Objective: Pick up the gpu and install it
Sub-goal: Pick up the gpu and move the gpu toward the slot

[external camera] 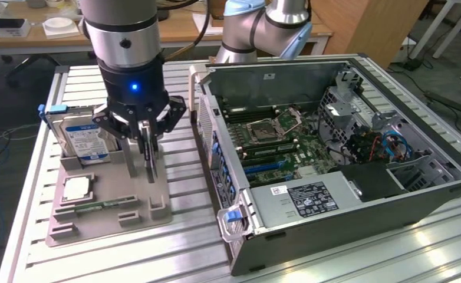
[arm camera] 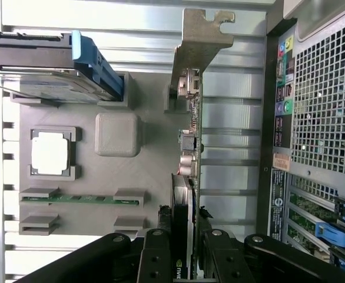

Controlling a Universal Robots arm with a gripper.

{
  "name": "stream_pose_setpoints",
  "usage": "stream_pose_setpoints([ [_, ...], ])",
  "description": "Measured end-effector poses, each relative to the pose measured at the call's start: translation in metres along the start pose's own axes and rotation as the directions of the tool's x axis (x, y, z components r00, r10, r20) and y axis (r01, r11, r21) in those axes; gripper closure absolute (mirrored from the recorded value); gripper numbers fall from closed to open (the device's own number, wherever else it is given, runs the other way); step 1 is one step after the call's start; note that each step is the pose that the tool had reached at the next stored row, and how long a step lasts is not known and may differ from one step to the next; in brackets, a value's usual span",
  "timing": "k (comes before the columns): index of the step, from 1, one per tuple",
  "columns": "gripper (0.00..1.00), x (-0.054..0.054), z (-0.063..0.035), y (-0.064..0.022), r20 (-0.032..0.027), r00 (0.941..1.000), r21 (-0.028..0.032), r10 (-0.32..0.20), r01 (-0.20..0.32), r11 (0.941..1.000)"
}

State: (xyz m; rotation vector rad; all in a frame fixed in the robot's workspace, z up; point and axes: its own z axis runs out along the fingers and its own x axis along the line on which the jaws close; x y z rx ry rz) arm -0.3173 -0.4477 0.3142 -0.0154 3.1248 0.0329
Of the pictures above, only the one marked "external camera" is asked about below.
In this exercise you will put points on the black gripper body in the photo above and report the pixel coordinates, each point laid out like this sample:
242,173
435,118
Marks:
133,85

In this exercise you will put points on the green motherboard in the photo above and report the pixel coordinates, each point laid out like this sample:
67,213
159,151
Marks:
305,147

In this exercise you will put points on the metal socket cover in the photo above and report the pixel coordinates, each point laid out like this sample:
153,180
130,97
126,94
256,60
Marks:
292,121

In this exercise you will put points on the silver CPU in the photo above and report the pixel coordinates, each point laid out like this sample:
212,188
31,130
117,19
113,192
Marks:
77,188

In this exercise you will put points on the brown cardboard box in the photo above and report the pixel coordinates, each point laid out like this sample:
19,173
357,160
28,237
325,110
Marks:
217,10

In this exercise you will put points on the grey cup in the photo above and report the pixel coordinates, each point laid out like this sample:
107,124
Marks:
36,3

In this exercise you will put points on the white paper stack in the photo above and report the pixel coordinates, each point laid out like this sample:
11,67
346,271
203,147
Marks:
214,29

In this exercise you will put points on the wooden cabinet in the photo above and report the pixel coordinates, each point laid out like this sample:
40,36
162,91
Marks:
380,35

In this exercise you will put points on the hard disk in blue caddy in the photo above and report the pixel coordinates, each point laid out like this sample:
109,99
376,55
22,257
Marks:
77,141

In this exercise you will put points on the open black PC case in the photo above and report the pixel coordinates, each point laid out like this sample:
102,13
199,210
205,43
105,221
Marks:
333,236

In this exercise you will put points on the blue case latch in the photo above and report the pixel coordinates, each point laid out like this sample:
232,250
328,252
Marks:
232,215

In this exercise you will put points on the white table frame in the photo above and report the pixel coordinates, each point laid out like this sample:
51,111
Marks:
427,35

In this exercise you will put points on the long expansion slot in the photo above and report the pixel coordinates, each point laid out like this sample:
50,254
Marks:
266,169

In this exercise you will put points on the black floor device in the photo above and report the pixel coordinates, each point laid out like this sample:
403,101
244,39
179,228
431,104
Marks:
412,65

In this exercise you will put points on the grey power supply unit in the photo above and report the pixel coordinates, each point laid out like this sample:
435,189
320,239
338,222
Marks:
278,206

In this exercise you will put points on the white box with black top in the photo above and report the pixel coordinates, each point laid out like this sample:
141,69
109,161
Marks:
14,31

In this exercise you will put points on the wooden office desk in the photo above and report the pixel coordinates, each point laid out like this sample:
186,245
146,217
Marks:
175,29
22,13

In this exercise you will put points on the metal disk bay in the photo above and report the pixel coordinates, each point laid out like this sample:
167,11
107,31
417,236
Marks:
423,174

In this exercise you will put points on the green RAM stick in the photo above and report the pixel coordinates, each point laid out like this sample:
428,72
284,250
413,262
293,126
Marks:
95,205
270,150

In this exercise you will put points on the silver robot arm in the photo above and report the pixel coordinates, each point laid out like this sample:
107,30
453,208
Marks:
125,29

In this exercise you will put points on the black plastic cover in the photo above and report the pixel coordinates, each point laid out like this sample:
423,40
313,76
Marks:
372,182

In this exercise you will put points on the black expansion slot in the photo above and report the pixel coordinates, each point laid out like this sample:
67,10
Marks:
262,161

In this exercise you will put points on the metal drive cage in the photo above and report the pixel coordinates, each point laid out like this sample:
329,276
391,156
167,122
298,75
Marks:
341,118

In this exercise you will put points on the low profile graphics card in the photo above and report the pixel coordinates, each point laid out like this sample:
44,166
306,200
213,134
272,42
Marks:
150,168

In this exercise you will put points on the grey parts rack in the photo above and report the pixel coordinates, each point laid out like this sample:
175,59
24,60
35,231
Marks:
109,188

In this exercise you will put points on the black stand leg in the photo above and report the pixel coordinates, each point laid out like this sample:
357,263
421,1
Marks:
455,101

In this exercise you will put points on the black padlock loop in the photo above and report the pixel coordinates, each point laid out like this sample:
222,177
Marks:
216,112

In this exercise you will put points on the CPU socket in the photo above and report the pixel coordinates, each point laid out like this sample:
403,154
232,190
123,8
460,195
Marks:
264,131

